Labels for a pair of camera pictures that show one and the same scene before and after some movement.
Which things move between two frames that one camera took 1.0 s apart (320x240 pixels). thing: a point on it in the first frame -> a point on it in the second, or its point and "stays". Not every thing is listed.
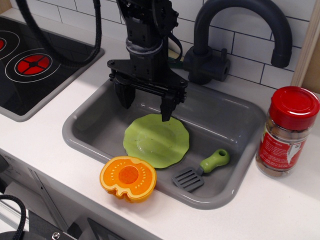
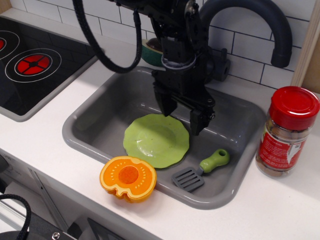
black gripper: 150,72 -> 187,85
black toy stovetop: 31,82 stays
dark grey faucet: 203,65 stays
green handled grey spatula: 189,178 stays
